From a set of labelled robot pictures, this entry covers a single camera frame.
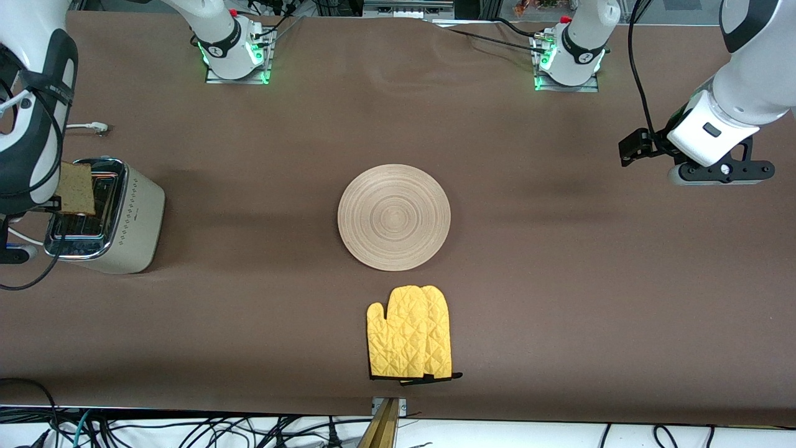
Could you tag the small metal bracket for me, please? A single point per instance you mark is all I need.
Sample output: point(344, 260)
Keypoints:
point(403, 406)

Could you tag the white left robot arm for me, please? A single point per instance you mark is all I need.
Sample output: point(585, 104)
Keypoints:
point(746, 93)

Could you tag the brown bread slice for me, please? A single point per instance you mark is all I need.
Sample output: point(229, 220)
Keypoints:
point(78, 186)

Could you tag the brown table cover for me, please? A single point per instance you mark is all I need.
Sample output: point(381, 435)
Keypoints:
point(311, 124)

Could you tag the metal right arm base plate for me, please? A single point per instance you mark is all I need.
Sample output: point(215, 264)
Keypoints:
point(261, 78)

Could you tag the aluminium frame piece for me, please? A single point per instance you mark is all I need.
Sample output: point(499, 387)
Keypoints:
point(407, 7)

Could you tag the round wooden plate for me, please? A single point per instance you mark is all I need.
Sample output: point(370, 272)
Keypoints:
point(404, 218)

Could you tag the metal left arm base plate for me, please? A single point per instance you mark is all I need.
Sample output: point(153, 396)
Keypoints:
point(591, 87)

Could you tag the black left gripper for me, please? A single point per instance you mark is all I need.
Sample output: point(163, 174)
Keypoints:
point(647, 144)

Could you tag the cream and chrome toaster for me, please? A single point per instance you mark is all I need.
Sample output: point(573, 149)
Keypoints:
point(134, 224)

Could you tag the brass coloured strip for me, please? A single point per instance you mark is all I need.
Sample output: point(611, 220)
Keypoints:
point(380, 429)

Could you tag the yellow quilted oven mitt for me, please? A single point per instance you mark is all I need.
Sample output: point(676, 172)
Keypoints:
point(440, 336)
point(398, 336)

